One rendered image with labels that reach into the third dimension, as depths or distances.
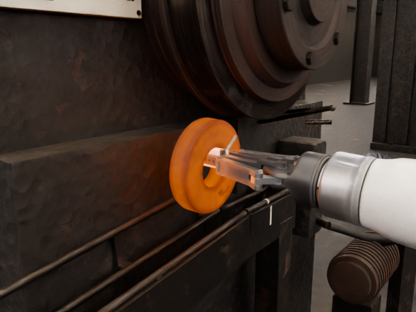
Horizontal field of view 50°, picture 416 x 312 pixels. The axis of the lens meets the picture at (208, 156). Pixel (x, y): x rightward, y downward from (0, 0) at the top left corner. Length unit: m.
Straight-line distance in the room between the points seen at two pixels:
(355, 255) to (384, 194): 0.61
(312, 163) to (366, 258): 0.58
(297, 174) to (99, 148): 0.29
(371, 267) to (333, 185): 0.59
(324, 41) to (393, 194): 0.41
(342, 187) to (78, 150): 0.36
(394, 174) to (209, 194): 0.29
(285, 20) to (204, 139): 0.22
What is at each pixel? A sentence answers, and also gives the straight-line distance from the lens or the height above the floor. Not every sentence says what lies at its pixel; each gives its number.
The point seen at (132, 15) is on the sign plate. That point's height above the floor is 1.06.
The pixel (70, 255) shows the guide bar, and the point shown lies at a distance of 0.67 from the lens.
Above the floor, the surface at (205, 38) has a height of 1.03.
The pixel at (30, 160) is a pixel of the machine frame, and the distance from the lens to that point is 0.62.
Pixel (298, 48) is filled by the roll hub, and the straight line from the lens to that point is 0.77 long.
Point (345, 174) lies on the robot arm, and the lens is 0.57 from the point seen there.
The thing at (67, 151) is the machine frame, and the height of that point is 0.87.
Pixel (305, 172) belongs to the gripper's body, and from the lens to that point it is 0.60.
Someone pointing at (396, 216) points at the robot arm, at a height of 0.82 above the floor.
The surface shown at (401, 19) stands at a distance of 5.05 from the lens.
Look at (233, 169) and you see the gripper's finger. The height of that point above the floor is 0.84.
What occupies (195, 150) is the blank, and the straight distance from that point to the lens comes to 0.66.
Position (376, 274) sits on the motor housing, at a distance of 1.15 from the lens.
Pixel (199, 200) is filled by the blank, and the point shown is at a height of 0.78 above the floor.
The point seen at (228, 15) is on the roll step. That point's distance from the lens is 0.71.
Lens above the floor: 1.00
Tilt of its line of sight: 13 degrees down
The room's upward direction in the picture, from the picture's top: straight up
